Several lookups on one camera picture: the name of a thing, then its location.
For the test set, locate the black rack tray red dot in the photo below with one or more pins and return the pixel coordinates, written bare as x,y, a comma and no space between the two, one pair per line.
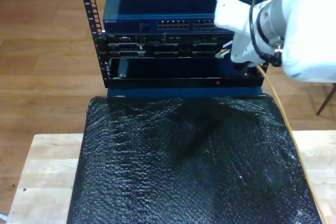
183,83

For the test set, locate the black rack server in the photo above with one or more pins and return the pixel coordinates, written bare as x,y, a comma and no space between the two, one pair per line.
168,41

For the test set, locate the dark blue flat rack unit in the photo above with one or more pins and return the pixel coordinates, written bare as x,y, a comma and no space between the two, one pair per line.
157,93

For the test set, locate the black textured bubble mat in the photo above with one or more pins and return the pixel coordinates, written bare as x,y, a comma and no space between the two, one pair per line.
157,169

